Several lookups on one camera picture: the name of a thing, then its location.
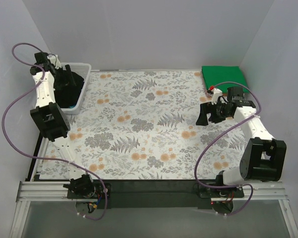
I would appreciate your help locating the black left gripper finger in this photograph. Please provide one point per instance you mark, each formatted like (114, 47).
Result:
(69, 75)
(61, 86)

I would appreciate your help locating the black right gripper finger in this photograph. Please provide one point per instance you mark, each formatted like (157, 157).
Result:
(202, 118)
(215, 118)

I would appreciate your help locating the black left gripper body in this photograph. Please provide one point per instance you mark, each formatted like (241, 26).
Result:
(65, 79)

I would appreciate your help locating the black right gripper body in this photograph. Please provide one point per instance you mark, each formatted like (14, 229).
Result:
(212, 111)

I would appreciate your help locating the black t shirt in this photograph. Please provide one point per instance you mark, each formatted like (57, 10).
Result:
(70, 99)

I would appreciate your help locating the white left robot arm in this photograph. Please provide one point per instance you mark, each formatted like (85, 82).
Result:
(51, 121)

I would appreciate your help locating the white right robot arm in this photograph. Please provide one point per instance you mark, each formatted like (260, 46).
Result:
(264, 155)

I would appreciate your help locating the white plastic basket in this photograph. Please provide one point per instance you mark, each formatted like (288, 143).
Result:
(84, 70)

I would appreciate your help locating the folded green t shirt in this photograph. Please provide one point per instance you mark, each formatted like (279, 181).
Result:
(213, 75)

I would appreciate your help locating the floral table mat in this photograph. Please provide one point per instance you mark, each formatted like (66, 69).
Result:
(142, 125)

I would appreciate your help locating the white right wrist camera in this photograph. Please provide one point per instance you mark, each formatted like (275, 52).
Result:
(215, 93)

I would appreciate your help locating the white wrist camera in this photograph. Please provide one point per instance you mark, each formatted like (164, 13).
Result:
(215, 93)
(54, 59)

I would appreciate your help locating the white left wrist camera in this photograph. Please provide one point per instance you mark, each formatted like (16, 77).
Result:
(54, 59)

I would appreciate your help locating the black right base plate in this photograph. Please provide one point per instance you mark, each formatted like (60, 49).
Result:
(221, 192)

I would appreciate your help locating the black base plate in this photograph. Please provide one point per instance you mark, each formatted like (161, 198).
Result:
(221, 192)
(85, 191)

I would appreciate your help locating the aluminium frame rail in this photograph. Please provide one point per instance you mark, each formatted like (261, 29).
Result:
(151, 209)

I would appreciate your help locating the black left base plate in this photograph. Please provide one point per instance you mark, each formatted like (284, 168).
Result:
(85, 191)

